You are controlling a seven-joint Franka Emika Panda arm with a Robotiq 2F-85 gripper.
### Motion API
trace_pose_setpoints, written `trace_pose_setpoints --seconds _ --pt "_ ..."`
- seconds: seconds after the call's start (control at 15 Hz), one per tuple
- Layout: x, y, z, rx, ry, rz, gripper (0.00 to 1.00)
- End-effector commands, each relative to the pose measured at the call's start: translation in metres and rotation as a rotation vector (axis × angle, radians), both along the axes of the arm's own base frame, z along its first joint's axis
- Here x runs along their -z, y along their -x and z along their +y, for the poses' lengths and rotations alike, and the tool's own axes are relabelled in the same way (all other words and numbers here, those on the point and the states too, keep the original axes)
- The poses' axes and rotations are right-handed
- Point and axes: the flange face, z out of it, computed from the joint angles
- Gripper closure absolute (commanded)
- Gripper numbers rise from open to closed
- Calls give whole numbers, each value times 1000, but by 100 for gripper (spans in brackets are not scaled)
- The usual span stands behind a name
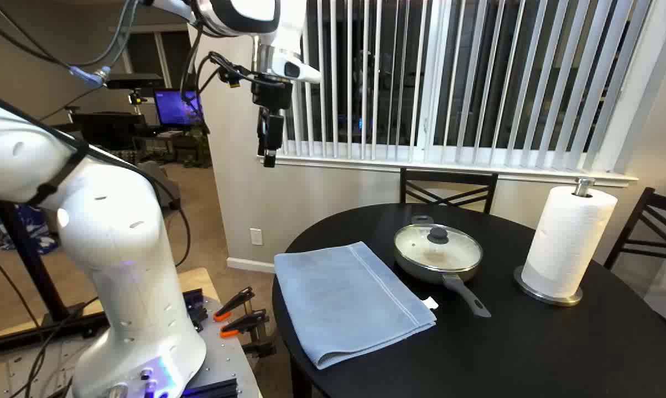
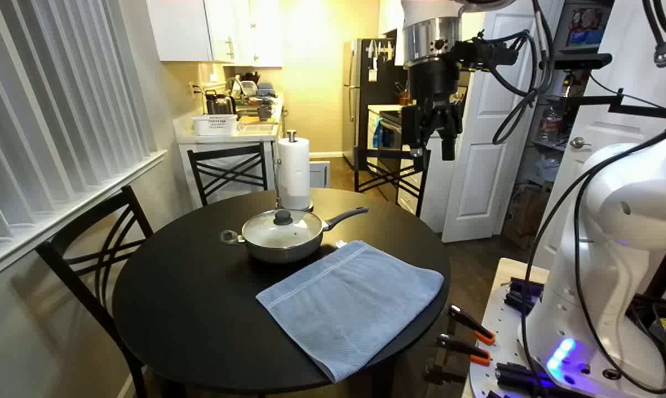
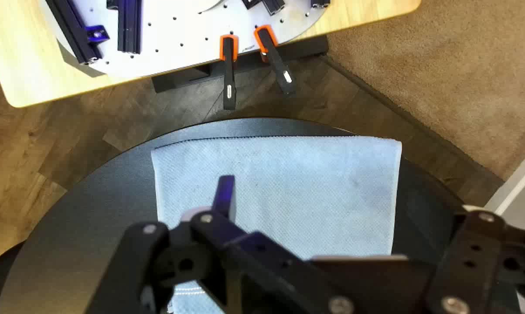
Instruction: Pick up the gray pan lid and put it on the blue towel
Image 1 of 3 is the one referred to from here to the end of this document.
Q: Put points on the black metal stand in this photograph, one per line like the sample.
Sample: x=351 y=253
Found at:
x=23 y=255

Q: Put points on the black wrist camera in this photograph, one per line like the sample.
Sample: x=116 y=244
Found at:
x=270 y=93

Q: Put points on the white vertical window blinds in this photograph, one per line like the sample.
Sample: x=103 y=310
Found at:
x=451 y=74

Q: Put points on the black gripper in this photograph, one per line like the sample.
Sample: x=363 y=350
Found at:
x=270 y=130

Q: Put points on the blue towel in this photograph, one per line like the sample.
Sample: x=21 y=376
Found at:
x=346 y=301

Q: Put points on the laptop with lit screen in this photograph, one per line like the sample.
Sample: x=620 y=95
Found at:
x=177 y=109

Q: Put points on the black metal chair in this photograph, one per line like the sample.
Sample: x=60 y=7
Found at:
x=644 y=213
x=449 y=178

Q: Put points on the metal paper towel holder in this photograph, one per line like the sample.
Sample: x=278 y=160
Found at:
x=539 y=294

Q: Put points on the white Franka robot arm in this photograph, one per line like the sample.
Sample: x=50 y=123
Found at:
x=119 y=244

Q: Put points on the robot mounting platform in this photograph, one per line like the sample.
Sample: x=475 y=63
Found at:
x=228 y=361

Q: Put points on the gray frying pan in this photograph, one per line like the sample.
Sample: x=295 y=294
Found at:
x=421 y=271

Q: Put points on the white paper towel roll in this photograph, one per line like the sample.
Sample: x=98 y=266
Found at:
x=567 y=240

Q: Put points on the white wall outlet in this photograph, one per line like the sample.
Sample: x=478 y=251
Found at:
x=255 y=234

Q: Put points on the gray glass pan lid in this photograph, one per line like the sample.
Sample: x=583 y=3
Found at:
x=437 y=248

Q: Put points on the black orange spring clamp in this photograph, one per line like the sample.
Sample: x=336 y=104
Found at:
x=235 y=303
x=244 y=323

